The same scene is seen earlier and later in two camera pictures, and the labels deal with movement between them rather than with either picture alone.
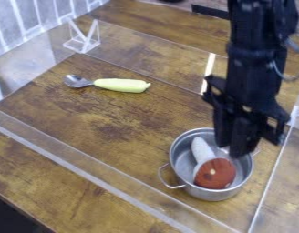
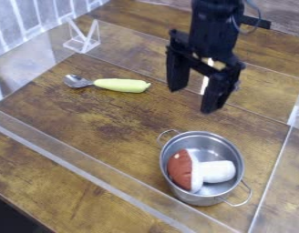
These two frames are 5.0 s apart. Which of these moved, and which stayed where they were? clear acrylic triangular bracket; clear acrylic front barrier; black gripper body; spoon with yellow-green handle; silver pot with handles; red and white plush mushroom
Moved: silver pot with handles; red and white plush mushroom; black gripper body
Stayed: spoon with yellow-green handle; clear acrylic front barrier; clear acrylic triangular bracket
